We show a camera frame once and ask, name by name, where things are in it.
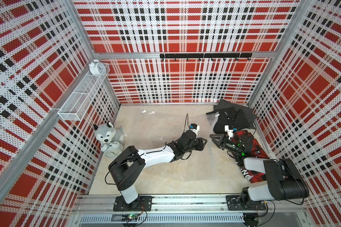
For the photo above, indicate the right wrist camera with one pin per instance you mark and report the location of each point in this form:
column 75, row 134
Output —
column 229, row 131

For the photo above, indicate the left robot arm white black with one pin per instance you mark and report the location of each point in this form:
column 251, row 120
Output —
column 127, row 167

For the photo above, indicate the black hook rail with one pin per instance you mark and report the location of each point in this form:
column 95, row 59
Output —
column 206, row 55

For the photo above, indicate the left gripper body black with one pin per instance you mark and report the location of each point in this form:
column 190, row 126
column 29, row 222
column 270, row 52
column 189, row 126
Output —
column 192, row 147

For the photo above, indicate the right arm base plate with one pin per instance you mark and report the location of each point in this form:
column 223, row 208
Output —
column 237, row 203

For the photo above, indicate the white alarm clock on shelf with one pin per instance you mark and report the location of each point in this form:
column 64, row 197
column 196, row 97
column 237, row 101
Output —
column 97, row 68

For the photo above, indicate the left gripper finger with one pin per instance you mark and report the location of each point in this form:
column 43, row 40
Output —
column 200, row 147
column 202, row 141

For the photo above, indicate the husky plush toy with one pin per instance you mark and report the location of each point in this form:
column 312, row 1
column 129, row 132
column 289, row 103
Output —
column 107, row 132

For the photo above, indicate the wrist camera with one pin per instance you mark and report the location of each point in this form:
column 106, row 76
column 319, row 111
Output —
column 229, row 131
column 194, row 128

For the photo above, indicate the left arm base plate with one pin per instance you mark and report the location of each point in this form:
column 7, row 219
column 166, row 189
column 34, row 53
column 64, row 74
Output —
column 142, row 203

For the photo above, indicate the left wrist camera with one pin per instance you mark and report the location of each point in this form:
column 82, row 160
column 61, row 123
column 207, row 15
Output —
column 194, row 128

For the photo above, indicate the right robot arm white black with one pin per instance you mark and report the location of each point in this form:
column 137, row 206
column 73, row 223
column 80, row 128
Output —
column 283, row 180

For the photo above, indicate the white wire shelf basket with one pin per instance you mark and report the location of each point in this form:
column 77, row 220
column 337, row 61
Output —
column 78, row 103

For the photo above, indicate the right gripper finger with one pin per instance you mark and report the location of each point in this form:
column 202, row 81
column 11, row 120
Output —
column 220, row 144
column 217, row 137

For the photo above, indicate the aluminium mounting rail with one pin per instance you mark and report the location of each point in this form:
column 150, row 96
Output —
column 161, row 203

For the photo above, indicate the small circuit board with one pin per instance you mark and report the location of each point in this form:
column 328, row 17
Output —
column 124, row 217

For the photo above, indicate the white alarm clock on table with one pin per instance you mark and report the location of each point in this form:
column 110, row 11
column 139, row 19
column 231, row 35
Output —
column 112, row 149

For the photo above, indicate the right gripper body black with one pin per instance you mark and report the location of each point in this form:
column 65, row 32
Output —
column 232, row 146

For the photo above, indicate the red black plaid shirt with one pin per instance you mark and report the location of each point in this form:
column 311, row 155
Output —
column 252, row 150

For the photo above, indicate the clear vacuum bag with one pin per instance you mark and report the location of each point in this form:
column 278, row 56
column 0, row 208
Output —
column 153, row 127

